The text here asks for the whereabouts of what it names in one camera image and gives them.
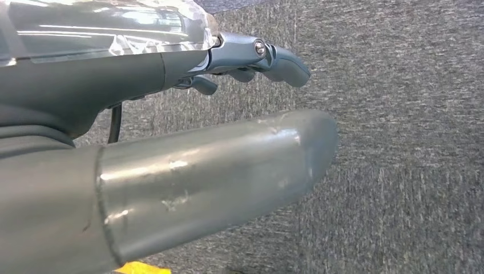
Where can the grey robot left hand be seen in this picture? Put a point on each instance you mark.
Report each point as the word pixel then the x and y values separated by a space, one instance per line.
pixel 94 83

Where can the yellow floor tape marking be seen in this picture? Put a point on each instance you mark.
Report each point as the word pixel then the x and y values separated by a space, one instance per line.
pixel 140 269

